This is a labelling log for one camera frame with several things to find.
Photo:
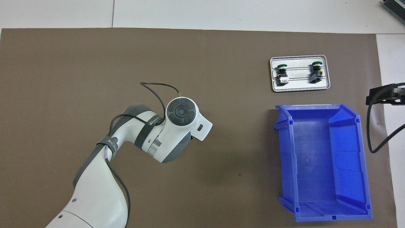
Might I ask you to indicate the grey ribbed device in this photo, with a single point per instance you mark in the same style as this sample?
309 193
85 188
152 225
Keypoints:
397 6

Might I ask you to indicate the brown table mat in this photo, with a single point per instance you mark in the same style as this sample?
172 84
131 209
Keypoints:
221 63

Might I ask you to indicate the grey metal tray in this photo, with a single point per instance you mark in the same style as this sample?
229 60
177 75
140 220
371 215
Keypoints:
300 88

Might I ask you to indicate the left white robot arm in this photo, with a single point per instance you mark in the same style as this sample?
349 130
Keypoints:
98 190

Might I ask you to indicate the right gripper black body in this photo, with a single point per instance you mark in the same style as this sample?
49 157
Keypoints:
400 95

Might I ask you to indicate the blue plastic storage bin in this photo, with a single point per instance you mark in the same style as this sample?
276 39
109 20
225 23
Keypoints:
316 158

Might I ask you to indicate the green push button switch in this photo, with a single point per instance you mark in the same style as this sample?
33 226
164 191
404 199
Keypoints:
282 77
316 76

